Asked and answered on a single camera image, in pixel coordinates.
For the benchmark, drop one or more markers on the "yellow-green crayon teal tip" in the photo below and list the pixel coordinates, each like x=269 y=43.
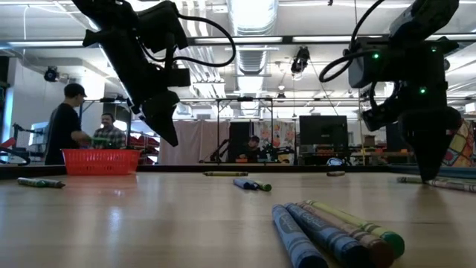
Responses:
x=357 y=221

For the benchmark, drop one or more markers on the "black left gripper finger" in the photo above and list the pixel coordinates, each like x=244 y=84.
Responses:
x=161 y=115
x=135 y=106

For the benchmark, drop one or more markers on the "red plastic basket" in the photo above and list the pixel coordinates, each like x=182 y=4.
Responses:
x=100 y=162

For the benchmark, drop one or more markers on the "red bins shelf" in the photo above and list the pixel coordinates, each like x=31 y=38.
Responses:
x=148 y=143

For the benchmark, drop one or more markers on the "person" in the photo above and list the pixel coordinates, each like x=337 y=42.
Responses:
x=109 y=136
x=253 y=149
x=63 y=130

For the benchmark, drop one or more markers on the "brown crayon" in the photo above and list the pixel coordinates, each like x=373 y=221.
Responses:
x=372 y=243

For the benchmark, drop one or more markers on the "dark blue crayon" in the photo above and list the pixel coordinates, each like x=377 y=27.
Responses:
x=327 y=236

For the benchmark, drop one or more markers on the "cardboard box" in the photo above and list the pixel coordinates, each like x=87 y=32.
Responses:
x=369 y=140

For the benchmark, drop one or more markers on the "black background table frame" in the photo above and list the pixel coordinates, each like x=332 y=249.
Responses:
x=245 y=99
x=93 y=100

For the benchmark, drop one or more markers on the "black table edge rail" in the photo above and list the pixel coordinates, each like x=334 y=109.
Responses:
x=167 y=168

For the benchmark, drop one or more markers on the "large black monitor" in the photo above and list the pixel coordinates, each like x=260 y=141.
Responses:
x=323 y=130

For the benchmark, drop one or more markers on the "wooden background workbench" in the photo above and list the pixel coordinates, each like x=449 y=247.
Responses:
x=372 y=153

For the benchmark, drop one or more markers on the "light blue crayon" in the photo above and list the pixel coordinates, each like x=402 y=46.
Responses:
x=294 y=238

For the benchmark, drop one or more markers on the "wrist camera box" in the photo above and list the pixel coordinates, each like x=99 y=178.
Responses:
x=163 y=26
x=375 y=70

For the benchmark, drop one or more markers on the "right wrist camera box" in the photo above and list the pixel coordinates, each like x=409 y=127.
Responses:
x=375 y=70

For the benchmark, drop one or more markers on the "blue table edge bar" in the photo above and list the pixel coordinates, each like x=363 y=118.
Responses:
x=461 y=172

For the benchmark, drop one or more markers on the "small grey monitor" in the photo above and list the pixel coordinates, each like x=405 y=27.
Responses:
x=37 y=134

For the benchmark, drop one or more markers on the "colourful patchwork quilt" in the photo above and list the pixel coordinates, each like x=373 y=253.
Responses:
x=463 y=149

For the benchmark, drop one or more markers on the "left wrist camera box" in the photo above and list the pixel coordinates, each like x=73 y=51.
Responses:
x=163 y=26

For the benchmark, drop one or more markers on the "black partition panel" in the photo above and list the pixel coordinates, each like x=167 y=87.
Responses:
x=240 y=130

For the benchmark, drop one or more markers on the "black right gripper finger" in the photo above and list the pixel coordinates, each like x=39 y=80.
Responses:
x=431 y=141

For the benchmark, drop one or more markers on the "round silver ceiling duct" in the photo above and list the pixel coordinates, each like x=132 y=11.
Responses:
x=253 y=18

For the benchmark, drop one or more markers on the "dark greyish crayon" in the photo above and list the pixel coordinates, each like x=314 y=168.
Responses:
x=335 y=173

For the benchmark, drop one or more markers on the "floral curtain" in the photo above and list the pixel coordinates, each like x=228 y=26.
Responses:
x=279 y=134

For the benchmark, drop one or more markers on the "white round object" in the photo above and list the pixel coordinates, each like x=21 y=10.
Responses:
x=334 y=162

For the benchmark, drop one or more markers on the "dark olive crayon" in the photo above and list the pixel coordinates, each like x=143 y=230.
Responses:
x=56 y=184

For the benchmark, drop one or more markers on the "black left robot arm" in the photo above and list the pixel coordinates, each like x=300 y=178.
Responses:
x=108 y=15

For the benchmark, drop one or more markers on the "beige curtain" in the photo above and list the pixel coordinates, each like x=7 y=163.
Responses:
x=201 y=141

